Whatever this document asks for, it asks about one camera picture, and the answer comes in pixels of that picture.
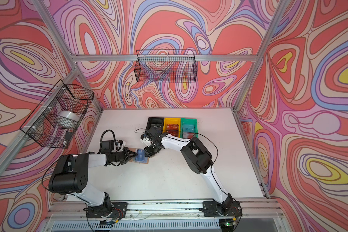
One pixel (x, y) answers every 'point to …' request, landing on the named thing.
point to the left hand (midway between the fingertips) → (137, 153)
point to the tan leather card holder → (135, 150)
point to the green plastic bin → (188, 128)
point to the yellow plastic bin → (171, 121)
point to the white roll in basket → (67, 119)
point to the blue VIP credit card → (141, 157)
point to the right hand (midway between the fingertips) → (149, 157)
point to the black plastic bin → (156, 123)
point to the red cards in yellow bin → (172, 129)
